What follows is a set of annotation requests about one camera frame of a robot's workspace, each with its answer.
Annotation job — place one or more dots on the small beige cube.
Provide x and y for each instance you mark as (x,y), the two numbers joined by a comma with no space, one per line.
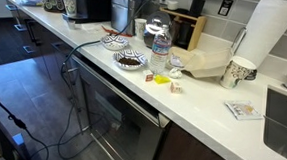
(175,87)

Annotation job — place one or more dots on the red and white creamer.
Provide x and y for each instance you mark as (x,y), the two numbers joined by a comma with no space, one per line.
(148,76)

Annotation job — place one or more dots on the white paper towel roll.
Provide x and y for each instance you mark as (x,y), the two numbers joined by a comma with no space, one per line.
(270,27)

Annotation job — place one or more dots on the black rectangular object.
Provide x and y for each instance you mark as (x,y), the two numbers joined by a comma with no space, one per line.
(196,7)

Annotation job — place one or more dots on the large patterned paper cup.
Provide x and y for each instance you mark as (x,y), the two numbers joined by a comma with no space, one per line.
(235,74)

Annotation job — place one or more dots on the single coffee pod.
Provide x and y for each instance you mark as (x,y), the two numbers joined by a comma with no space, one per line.
(71,25)

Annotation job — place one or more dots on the stainless steel toaster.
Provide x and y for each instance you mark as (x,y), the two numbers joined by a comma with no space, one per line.
(122,17)

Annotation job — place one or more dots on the dark robot stand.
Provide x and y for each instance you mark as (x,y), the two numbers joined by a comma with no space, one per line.
(2,145)

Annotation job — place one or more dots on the small printed sachet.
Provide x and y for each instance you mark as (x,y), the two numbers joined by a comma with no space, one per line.
(176,61)

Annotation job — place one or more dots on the black wall sign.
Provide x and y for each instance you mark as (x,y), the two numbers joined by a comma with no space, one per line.
(225,7)

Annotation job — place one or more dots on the steel sink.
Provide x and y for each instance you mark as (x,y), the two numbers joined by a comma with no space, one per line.
(282,125)

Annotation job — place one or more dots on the crumpled white wrapper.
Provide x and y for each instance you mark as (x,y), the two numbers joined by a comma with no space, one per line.
(175,73)

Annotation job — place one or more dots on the flat printed packet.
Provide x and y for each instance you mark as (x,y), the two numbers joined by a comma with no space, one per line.
(243,110)

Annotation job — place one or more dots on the small white cup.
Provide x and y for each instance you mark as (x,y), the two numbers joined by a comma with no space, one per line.
(172,5)

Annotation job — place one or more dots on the Keurig coffee machine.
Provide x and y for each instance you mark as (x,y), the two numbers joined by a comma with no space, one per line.
(94,3)

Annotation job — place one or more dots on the wooden rack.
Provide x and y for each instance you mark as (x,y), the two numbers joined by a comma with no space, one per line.
(197,30)

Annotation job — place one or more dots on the black dishwasher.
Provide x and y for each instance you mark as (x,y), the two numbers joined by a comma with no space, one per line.
(127,129)

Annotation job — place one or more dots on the blue patterned plate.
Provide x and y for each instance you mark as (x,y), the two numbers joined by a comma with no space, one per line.
(114,43)

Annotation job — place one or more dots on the clear plastic water bottle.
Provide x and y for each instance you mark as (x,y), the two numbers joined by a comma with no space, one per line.
(159,52)

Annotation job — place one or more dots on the patterned bowl with coffee grounds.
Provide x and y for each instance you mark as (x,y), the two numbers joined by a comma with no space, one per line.
(129,64)

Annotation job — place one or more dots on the dark metal kettle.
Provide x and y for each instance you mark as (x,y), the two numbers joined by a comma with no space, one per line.
(155,24)

